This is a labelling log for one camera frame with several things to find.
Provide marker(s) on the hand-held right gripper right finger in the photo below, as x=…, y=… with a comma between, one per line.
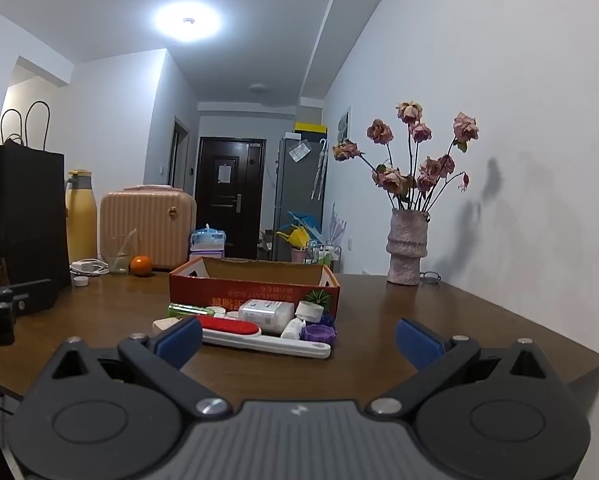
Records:
x=418, y=342

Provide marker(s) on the dried pink roses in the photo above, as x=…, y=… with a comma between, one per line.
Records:
x=392, y=177

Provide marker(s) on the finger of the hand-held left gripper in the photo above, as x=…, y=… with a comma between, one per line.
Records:
x=31, y=296

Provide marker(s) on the yellow thermos jug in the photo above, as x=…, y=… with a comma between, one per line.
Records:
x=80, y=215

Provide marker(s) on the small white round cap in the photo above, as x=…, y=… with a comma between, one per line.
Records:
x=81, y=281

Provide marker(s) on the small white squeeze bottle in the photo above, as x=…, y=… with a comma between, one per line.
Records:
x=292, y=330

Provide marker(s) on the white trolley with bottles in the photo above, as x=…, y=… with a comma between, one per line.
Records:
x=324, y=255

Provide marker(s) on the wall picture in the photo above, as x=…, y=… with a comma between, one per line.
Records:
x=345, y=125

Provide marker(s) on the pink ribbed suitcase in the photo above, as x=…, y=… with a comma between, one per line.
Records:
x=154, y=225

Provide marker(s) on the white tape roll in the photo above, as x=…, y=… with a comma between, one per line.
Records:
x=309, y=312

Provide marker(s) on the hanging folded umbrella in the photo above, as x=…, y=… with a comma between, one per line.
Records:
x=321, y=170

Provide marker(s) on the grey interior door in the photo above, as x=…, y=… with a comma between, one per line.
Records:
x=179, y=155

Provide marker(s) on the cardboard box on floor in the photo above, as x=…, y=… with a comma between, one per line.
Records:
x=265, y=247

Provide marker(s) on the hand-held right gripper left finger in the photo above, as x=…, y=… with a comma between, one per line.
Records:
x=180, y=340

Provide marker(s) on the pink textured vase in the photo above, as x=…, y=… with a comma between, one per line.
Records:
x=408, y=250

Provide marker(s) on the dark brown entrance door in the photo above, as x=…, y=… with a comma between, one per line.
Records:
x=229, y=200

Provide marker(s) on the unlit hallway ceiling lamp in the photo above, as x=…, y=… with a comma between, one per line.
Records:
x=258, y=88

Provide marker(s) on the white pill bottle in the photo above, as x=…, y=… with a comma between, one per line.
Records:
x=264, y=315

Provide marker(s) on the blue wet wipes pack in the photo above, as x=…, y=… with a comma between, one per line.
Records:
x=208, y=242

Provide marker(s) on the red and white lint brush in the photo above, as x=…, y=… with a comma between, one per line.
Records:
x=279, y=345

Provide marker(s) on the pink bucket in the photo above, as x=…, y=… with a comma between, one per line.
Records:
x=298, y=255

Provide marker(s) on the bright round ceiling light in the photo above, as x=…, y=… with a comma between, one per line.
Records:
x=187, y=22

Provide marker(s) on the orange fruit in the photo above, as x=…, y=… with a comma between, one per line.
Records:
x=141, y=266

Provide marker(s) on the cream small box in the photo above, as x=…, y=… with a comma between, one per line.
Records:
x=162, y=325

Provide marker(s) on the green tube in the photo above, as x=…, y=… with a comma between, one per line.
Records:
x=189, y=310

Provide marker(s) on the blue plastic rack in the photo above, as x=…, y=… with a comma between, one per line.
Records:
x=304, y=219

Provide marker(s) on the clear glass with straw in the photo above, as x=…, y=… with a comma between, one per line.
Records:
x=118, y=262

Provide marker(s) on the black paper bag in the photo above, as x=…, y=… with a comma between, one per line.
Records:
x=24, y=200

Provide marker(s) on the purple round lid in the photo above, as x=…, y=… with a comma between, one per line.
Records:
x=320, y=334

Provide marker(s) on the yellow box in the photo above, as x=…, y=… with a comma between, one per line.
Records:
x=310, y=127

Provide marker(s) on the purple wall hooks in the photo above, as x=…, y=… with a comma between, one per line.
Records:
x=338, y=225

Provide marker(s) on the grey refrigerator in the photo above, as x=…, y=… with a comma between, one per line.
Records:
x=294, y=190

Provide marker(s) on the yellow watering can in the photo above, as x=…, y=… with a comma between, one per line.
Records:
x=299, y=236

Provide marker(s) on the paper sheet on refrigerator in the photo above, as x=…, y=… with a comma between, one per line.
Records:
x=299, y=152

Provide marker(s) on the red cardboard box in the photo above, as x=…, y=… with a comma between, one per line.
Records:
x=219, y=292

